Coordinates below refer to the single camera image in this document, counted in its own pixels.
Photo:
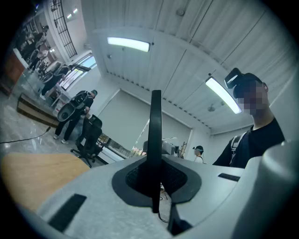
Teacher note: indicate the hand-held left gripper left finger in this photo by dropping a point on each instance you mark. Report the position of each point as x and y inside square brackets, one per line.
[98, 191]

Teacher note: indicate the low wooden platform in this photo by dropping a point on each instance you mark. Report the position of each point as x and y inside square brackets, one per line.
[32, 108]

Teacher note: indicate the black framed branch picture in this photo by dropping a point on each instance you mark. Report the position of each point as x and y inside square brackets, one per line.
[155, 128]

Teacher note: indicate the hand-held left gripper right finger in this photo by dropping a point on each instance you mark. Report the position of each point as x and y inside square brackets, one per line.
[210, 186]

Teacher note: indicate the wooden easel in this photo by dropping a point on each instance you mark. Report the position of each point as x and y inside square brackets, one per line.
[184, 148]

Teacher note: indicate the long ceiling light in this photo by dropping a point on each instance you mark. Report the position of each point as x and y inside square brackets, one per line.
[128, 44]
[223, 94]

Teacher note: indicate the light wooden oval table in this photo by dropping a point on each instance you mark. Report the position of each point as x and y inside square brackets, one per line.
[35, 175]

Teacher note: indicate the grey machine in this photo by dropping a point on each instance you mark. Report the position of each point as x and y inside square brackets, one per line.
[168, 147]

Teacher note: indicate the black office chair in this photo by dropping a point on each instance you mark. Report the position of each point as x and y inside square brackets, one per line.
[90, 137]

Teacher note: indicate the person's black shirt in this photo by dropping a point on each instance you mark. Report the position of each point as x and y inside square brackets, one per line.
[257, 144]

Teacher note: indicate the person's head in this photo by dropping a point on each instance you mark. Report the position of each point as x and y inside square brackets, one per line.
[259, 107]

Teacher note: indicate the black window grille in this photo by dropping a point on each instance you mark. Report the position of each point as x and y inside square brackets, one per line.
[63, 28]

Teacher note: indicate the grey rounded shell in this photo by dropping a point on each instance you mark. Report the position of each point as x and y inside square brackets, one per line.
[67, 112]

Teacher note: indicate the black head-worn camera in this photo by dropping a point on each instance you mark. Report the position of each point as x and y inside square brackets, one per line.
[233, 79]

